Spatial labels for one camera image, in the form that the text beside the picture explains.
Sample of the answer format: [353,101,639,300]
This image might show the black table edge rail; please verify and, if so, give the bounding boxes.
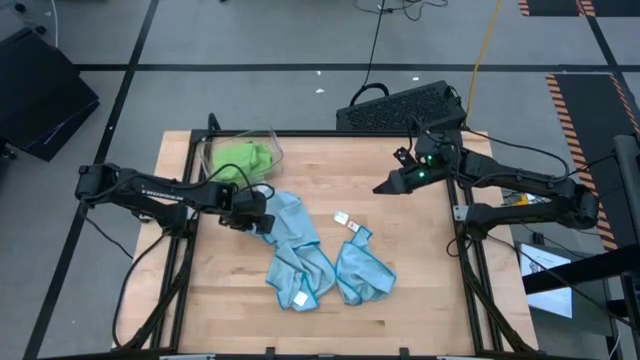
[39,349,601,360]
[189,128,464,140]

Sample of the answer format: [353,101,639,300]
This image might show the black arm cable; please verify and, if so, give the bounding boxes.
[199,162,277,201]
[462,128,572,177]

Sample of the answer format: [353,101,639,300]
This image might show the thin black hanging cable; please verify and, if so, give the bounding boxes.
[360,0,387,89]

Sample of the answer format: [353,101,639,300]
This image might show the black mat orange striped edges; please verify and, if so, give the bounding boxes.
[517,0,587,18]
[584,0,640,18]
[544,72,640,252]

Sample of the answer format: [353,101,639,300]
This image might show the thin black taut cable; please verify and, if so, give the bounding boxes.
[568,153,619,174]

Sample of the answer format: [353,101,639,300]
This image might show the black base cable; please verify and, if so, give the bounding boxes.
[110,230,171,350]

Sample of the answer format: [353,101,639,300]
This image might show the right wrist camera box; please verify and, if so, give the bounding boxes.
[414,132,451,169]

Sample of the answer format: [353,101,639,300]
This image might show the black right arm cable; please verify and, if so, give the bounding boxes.
[462,128,572,177]

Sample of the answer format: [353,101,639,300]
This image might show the black perforated computer case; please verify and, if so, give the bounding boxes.
[335,79,469,133]

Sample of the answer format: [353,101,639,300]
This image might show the large black floor case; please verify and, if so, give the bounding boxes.
[0,27,101,163]

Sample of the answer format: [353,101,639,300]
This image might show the black diagonal beam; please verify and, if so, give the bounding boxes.
[522,243,640,296]

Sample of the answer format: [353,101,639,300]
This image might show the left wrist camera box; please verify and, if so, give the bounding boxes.
[231,187,270,217]

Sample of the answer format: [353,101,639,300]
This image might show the thin black floor cable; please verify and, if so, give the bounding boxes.
[484,232,626,331]

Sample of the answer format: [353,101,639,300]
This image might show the thin black elbow cable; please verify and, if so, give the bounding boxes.
[78,199,135,261]

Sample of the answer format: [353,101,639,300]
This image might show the thin white floor cable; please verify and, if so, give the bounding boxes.
[49,0,61,50]

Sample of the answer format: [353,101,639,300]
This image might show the clear plastic bin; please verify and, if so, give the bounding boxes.
[198,128,285,190]

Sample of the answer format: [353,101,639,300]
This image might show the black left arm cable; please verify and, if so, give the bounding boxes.
[199,162,277,201]

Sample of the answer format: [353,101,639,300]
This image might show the thick black cable loop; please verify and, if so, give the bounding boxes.
[348,81,391,107]

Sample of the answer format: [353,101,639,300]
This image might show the light blue microfiber towel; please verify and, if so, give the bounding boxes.
[252,191,322,251]
[333,209,399,307]
[264,242,337,313]

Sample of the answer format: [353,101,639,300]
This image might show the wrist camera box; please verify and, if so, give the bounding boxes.
[231,187,270,217]
[414,132,451,169]

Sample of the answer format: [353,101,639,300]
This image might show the yellow hanging strap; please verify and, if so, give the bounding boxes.
[463,0,504,126]

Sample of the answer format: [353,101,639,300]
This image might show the tangled thin black cable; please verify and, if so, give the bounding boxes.
[353,0,450,22]

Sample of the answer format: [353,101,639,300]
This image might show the small black cable loop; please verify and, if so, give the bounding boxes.
[445,233,474,259]

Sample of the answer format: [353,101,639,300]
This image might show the black stand frame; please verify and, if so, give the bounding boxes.
[607,272,640,360]

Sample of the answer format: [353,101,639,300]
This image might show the green microfiber towel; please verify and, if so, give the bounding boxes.
[212,141,275,185]

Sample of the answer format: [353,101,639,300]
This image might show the black case cable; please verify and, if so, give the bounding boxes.
[446,84,470,127]

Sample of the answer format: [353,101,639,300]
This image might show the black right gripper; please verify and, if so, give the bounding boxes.
[372,147,459,196]

